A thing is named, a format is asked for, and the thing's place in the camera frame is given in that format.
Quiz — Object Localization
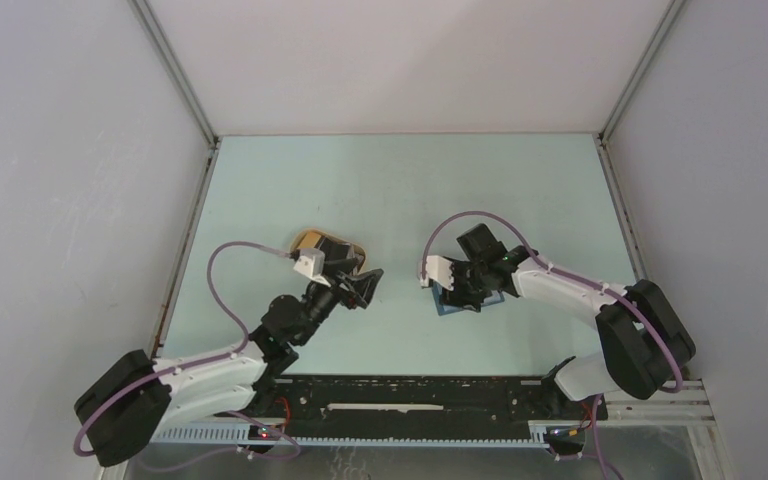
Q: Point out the beige oval card tray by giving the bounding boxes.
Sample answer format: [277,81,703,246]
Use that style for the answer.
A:
[289,228,367,273]

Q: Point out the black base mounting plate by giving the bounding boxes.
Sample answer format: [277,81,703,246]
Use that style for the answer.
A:
[242,375,608,441]

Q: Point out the gold credit card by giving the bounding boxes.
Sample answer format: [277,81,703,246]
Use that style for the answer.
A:
[290,229,323,251]

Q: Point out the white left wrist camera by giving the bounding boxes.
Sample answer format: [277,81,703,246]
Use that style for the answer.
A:
[290,248,325,282]

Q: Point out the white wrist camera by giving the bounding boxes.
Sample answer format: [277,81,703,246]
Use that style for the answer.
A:
[290,248,325,282]
[419,255,454,291]

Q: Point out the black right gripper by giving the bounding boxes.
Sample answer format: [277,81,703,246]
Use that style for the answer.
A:
[439,255,490,313]

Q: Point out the aluminium frame rail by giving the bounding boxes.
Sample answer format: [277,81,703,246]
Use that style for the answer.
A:
[95,377,736,480]

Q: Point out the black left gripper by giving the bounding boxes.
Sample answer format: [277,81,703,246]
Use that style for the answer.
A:
[294,258,381,346]

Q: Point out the blue card holder wallet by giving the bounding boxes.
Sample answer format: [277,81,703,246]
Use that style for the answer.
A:
[431,284,505,316]

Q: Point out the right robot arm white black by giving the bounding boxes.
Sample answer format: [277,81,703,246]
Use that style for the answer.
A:
[419,223,697,418]

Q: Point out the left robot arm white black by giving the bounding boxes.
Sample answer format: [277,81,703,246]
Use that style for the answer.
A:
[74,269,384,467]

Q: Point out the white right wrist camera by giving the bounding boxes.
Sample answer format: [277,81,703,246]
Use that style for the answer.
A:
[419,255,454,291]

